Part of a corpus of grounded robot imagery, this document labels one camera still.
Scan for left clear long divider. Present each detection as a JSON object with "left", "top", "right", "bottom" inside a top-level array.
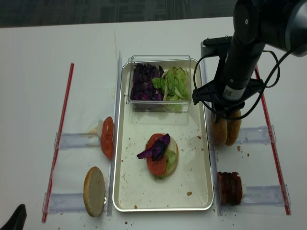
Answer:
[{"left": 106, "top": 51, "right": 122, "bottom": 216}]

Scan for tomato slice upright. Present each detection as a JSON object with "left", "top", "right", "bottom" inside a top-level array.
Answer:
[{"left": 100, "top": 116, "right": 114, "bottom": 160}]

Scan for left red plastic strip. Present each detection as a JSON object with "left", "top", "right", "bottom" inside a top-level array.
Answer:
[{"left": 41, "top": 63, "right": 74, "bottom": 223}]

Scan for right red plastic strip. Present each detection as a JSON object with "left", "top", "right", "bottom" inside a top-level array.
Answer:
[{"left": 254, "top": 66, "right": 292, "bottom": 215}]

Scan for left lower clear rail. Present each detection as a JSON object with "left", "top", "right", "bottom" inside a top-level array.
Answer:
[{"left": 42, "top": 193, "right": 86, "bottom": 213}]

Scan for bottom bun half upright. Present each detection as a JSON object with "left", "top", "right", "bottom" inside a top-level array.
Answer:
[{"left": 83, "top": 166, "right": 106, "bottom": 217}]

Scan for tomato slices on burger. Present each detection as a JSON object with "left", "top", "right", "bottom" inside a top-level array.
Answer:
[{"left": 145, "top": 134, "right": 167, "bottom": 176}]

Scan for stack of meat patties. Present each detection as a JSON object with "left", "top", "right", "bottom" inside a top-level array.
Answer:
[{"left": 217, "top": 172, "right": 243, "bottom": 206}]

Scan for black object at corner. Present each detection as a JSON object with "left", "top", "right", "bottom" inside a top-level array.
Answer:
[{"left": 0, "top": 204, "right": 27, "bottom": 230}]

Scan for left upper clear rail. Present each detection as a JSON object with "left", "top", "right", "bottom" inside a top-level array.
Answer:
[{"left": 54, "top": 133, "right": 100, "bottom": 150}]

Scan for green lettuce leaves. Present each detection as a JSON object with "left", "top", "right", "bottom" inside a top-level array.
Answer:
[{"left": 152, "top": 66, "right": 190, "bottom": 101}]

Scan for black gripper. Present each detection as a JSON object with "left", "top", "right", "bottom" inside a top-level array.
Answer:
[{"left": 192, "top": 79, "right": 264, "bottom": 119}]

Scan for clear plastic salad container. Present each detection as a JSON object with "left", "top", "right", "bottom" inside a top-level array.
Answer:
[{"left": 126, "top": 55, "right": 191, "bottom": 113}]

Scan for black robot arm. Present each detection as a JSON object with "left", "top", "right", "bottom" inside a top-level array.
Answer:
[{"left": 192, "top": 0, "right": 307, "bottom": 120}]

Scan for black camera cable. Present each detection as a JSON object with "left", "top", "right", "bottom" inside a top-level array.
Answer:
[{"left": 193, "top": 49, "right": 299, "bottom": 120}]

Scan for white patty pusher block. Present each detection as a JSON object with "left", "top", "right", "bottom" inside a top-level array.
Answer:
[{"left": 241, "top": 184, "right": 247, "bottom": 202}]

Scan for clear rail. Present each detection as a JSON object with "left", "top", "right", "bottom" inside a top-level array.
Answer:
[
  {"left": 236, "top": 126, "right": 276, "bottom": 144},
  {"left": 42, "top": 193, "right": 86, "bottom": 213},
  {"left": 241, "top": 184, "right": 291, "bottom": 206},
  {"left": 54, "top": 133, "right": 100, "bottom": 150}
]

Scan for purple cabbage on burger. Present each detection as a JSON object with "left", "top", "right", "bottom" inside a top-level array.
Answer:
[{"left": 137, "top": 134, "right": 170, "bottom": 161}]

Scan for sesame bun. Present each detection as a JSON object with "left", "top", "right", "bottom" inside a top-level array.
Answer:
[
  {"left": 211, "top": 114, "right": 227, "bottom": 146},
  {"left": 225, "top": 119, "right": 242, "bottom": 146}
]

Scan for bottom bun on tray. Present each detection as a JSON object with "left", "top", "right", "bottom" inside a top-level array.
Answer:
[{"left": 145, "top": 133, "right": 179, "bottom": 180}]

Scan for right lower clear rail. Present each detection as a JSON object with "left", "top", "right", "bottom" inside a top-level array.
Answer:
[{"left": 241, "top": 184, "right": 291, "bottom": 206}]

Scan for silver metal tray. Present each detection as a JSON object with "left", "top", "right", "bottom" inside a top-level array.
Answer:
[{"left": 113, "top": 56, "right": 213, "bottom": 212}]

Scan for white tomato pusher block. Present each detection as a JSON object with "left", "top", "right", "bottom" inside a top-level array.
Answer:
[{"left": 96, "top": 119, "right": 104, "bottom": 139}]

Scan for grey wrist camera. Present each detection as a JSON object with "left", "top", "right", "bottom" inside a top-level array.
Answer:
[{"left": 201, "top": 36, "right": 232, "bottom": 57}]

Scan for purple cabbage leaves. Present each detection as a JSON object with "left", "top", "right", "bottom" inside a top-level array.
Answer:
[{"left": 130, "top": 63, "right": 164, "bottom": 101}]

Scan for red plastic strip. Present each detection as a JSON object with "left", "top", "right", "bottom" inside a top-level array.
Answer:
[
  {"left": 41, "top": 63, "right": 74, "bottom": 223},
  {"left": 254, "top": 66, "right": 292, "bottom": 215}
]

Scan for right upper clear rail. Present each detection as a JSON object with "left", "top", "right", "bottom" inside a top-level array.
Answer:
[{"left": 236, "top": 126, "right": 276, "bottom": 144}]

